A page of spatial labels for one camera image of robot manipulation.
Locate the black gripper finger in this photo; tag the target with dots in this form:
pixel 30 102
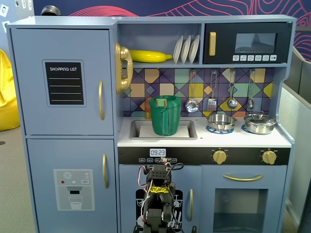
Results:
pixel 167 161
pixel 161 161

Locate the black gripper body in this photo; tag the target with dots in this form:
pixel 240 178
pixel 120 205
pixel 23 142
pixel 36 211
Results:
pixel 159 176

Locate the blue door with shopping list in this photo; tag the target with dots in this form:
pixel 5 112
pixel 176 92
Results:
pixel 29 116

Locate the blue dishwasher door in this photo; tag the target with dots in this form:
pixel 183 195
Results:
pixel 128 184

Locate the blue oven door with window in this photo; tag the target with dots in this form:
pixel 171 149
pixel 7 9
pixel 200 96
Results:
pixel 209 184

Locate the blue door with ice dispenser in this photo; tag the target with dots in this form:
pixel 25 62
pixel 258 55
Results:
pixel 43 155

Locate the black microwave door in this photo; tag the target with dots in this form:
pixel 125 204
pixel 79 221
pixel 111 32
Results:
pixel 223 29

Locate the white digital clock display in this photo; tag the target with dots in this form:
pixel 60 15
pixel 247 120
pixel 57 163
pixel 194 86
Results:
pixel 157 152

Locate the yellow tape band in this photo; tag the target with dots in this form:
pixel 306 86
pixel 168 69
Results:
pixel 158 190

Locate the black control panel strip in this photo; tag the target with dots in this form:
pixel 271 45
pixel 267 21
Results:
pixel 194 155

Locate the grey toy sink basin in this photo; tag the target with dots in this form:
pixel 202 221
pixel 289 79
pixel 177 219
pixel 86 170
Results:
pixel 134 131

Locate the green plastic pitcher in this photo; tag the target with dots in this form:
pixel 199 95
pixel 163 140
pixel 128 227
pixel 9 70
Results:
pixel 166 119

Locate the gold toy faucet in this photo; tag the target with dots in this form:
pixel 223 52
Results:
pixel 147 115

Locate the gold stove knob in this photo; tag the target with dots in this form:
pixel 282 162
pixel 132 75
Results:
pixel 269 157
pixel 219 157

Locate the metal skimmer spoon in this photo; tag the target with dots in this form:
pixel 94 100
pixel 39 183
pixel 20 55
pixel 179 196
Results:
pixel 192 106

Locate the steel bowl pot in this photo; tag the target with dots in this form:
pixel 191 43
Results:
pixel 221 121

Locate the metal slotted spatula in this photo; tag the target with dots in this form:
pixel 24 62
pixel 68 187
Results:
pixel 212 104

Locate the metal ladle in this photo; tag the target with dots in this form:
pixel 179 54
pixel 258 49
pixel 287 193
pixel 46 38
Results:
pixel 232 103

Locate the gold toy telephone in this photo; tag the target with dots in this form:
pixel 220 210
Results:
pixel 120 72

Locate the steel pot with lid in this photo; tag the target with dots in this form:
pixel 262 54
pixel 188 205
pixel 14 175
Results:
pixel 260 123

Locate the metal hanging spoon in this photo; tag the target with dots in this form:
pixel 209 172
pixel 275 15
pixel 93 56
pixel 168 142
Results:
pixel 250 104

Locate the yellow toy banana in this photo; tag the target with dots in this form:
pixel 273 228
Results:
pixel 148 56

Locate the white toy plate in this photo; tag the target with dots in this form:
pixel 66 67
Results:
pixel 177 49
pixel 194 49
pixel 185 49

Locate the black shopping list chalkboard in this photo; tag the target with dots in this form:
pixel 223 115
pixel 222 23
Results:
pixel 64 83

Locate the grey partition panel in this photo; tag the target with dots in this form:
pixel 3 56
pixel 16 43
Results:
pixel 296 109

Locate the yellow bean bag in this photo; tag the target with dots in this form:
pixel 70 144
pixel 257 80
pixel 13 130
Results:
pixel 8 97

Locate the blue toy kitchen unit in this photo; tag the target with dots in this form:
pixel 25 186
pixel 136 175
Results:
pixel 73 20

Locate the black round dome object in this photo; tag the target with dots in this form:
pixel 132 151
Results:
pixel 50 11

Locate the white face poster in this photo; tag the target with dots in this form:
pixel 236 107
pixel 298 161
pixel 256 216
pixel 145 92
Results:
pixel 4 10

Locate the white wall paper note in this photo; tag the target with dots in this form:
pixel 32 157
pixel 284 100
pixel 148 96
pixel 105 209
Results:
pixel 27 4
pixel 5 26

